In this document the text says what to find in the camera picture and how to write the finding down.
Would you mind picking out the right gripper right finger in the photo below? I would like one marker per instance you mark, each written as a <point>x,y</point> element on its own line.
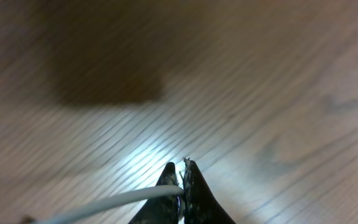
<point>201,207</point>

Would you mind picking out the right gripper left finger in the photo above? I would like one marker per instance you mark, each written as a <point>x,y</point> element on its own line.
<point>160,210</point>

